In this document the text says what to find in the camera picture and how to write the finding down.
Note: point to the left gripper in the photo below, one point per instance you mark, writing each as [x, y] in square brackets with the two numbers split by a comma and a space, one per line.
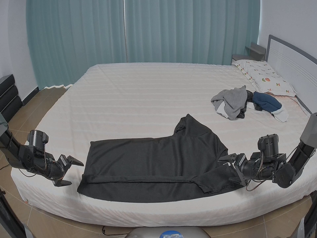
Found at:
[57, 170]

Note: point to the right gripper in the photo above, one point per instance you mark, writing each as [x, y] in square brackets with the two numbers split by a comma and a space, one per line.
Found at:
[257, 170]

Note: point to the black T-shirt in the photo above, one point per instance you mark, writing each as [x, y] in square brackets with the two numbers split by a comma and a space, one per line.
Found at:
[148, 157]

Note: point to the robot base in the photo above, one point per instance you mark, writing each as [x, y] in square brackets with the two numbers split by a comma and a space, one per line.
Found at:
[148, 233]

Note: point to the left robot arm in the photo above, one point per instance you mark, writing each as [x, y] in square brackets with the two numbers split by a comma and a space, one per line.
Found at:
[17, 155]

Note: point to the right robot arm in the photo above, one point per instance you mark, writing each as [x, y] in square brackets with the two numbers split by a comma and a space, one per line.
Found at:
[292, 172]

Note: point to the bed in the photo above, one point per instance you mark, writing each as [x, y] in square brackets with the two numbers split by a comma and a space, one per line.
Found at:
[148, 90]

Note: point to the grey garment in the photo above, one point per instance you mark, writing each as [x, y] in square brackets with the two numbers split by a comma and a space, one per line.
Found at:
[234, 100]

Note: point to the blue and white garment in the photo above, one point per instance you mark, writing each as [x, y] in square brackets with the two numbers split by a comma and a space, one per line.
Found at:
[266, 102]

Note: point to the black glossy garment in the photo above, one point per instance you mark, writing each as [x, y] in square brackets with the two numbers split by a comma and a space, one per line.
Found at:
[249, 95]

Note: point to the black chest of drawers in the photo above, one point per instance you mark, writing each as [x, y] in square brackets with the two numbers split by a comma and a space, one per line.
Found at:
[8, 95]

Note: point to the white printed pillow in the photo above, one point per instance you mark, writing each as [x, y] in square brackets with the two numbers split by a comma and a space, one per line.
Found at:
[265, 77]

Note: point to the grey bedside table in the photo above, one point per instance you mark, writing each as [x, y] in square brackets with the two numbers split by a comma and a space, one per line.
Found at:
[255, 49]

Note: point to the blue-green curtain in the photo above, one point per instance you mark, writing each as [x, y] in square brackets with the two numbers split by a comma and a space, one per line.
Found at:
[185, 21]
[74, 33]

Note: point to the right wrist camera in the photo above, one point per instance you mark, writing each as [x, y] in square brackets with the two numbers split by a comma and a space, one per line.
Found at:
[255, 156]

